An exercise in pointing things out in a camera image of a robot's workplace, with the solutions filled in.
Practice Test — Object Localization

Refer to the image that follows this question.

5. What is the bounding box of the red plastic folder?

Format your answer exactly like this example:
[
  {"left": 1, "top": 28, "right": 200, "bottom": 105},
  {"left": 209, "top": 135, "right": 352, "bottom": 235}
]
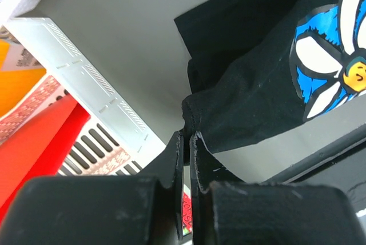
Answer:
[{"left": 1, "top": 95, "right": 90, "bottom": 218}]

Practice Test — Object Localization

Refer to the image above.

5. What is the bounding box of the white file rack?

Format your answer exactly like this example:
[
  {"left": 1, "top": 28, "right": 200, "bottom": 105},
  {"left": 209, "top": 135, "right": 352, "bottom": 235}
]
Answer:
[{"left": 5, "top": 18, "right": 165, "bottom": 176}]

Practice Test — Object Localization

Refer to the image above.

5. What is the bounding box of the black t shirt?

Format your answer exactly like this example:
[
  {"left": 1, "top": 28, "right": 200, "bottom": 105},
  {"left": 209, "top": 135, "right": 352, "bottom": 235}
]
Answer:
[{"left": 175, "top": 0, "right": 365, "bottom": 153}]

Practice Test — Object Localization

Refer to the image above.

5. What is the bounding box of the orange plastic folder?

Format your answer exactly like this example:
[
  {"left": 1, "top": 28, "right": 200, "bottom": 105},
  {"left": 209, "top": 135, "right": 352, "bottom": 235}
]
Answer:
[{"left": 1, "top": 39, "right": 46, "bottom": 116}]

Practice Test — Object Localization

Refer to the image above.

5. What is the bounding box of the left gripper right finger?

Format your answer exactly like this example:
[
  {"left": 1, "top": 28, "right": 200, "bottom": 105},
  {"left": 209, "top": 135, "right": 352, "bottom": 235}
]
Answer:
[{"left": 190, "top": 133, "right": 365, "bottom": 244}]

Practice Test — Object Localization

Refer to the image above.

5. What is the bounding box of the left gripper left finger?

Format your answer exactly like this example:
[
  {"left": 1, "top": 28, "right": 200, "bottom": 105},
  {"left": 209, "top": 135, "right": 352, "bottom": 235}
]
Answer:
[{"left": 1, "top": 131, "right": 184, "bottom": 244}]

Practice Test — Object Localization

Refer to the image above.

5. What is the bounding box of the red comic book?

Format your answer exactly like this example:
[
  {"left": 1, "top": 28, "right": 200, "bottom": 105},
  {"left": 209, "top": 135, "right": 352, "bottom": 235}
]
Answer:
[{"left": 182, "top": 192, "right": 193, "bottom": 236}]

